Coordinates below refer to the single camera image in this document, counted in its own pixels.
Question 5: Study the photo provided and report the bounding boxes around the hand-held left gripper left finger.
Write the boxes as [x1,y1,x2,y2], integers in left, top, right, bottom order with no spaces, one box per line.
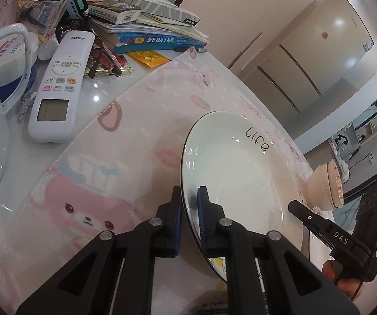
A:
[15,185,184,315]

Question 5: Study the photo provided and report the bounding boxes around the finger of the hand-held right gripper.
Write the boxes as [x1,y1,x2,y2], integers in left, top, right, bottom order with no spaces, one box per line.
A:
[288,199,333,237]

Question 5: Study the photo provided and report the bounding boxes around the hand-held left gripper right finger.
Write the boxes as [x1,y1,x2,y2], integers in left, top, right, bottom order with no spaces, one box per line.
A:
[197,186,361,315]

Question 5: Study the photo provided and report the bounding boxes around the pink strawberry print bowl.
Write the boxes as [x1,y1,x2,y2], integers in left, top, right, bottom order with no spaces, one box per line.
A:
[305,159,344,211]

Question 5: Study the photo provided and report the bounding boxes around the white cartoon print plate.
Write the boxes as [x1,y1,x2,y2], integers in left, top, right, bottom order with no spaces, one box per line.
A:
[205,205,337,286]

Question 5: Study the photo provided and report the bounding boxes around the white plate black handwritten print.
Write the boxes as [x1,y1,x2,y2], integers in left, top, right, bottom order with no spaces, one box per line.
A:
[180,111,302,283]

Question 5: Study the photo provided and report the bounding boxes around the person's right hand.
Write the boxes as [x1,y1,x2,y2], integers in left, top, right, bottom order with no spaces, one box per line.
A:
[321,259,364,301]

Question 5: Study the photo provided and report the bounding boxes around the white cloth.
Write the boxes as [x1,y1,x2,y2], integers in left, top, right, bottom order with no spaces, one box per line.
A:
[338,157,350,182]

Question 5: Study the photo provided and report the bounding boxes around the pink printed tablecloth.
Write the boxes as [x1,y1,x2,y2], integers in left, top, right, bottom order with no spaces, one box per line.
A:
[0,48,314,315]

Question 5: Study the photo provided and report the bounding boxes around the beige refrigerator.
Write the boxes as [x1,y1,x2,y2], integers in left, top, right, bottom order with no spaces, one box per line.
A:
[241,0,374,115]

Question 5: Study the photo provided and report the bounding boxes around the orange sachet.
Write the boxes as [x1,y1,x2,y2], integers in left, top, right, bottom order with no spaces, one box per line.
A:
[125,50,170,69]

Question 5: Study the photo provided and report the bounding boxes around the black-rimmed eyeglasses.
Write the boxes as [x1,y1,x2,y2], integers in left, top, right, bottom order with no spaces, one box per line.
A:
[83,44,123,79]

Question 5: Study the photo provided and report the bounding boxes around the blue book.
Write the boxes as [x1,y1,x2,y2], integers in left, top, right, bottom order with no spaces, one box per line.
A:
[113,33,209,54]

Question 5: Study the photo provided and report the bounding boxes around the white booklet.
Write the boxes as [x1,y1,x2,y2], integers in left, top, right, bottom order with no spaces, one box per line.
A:
[136,11,209,40]

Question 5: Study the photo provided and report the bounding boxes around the white remote control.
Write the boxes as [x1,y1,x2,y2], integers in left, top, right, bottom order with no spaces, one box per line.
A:
[28,30,96,144]

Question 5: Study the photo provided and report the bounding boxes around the grey patterned box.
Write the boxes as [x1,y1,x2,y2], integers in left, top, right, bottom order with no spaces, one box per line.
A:
[123,0,200,27]

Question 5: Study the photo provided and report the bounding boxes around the black and white box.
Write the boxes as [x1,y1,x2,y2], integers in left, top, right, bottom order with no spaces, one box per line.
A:
[87,0,142,25]

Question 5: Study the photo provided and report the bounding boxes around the small white jar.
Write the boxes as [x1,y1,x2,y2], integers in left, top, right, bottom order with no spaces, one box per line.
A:
[38,34,59,61]

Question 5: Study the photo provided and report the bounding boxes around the foil snack bag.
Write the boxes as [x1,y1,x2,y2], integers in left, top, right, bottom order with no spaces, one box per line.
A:
[18,0,67,32]

